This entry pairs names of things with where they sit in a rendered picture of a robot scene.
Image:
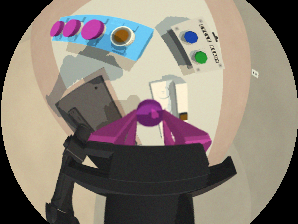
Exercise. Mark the cream long bar with two dark lamps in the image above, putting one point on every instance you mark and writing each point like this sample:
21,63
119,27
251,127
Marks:
172,95

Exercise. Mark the blue rectangular tube holder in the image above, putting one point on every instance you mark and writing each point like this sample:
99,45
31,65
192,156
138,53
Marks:
133,51

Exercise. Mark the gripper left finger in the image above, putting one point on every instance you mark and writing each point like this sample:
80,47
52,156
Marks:
116,131

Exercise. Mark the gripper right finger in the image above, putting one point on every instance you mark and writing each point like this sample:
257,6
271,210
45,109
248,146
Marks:
183,132

